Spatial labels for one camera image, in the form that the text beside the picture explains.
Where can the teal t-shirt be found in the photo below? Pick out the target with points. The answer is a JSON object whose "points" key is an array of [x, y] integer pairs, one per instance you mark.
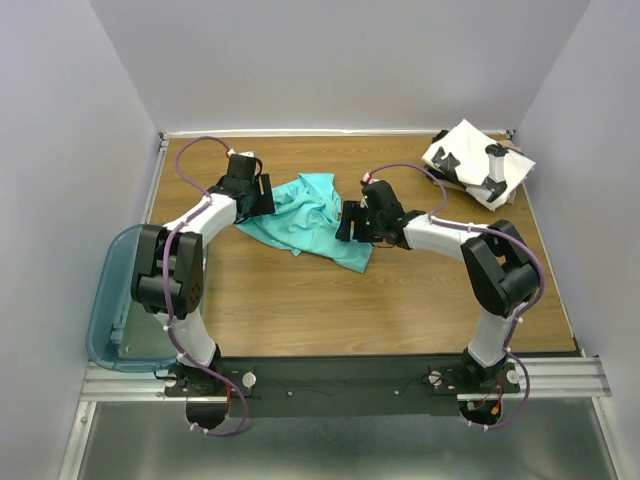
{"points": [[306, 219]]}

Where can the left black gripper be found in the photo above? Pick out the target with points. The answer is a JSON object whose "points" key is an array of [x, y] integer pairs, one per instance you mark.
{"points": [[265, 203]]}

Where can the white black folded t-shirt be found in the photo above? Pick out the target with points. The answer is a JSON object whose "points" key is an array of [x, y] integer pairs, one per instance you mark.
{"points": [[486, 169]]}

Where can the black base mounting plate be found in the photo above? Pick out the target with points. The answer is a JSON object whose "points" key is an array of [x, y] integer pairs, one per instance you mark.
{"points": [[343, 386]]}

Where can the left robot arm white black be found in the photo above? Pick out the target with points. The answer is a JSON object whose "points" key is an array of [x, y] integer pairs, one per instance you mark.
{"points": [[168, 273]]}

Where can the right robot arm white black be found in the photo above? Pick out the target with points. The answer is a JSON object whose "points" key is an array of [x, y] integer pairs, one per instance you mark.
{"points": [[505, 275]]}

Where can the clear blue plastic bin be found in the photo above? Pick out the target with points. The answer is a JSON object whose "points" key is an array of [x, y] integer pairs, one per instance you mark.
{"points": [[121, 335]]}

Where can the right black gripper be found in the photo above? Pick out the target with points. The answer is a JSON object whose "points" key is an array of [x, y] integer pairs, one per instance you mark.
{"points": [[348, 212]]}

